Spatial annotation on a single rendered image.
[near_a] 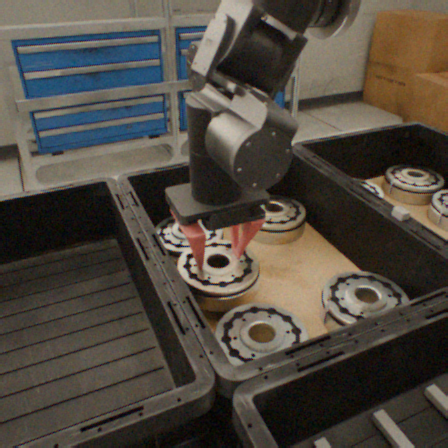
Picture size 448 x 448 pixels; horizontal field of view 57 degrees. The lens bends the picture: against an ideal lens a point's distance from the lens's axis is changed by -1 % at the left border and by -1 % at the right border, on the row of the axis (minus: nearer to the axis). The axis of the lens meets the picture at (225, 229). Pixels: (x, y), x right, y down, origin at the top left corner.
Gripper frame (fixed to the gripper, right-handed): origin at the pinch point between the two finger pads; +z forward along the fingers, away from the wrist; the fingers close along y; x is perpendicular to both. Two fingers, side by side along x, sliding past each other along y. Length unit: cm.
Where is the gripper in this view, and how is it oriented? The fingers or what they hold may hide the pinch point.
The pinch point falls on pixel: (217, 256)
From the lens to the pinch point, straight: 51.7
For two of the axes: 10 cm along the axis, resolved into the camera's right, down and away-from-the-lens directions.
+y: 9.2, -2.3, 3.2
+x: -3.9, -5.3, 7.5
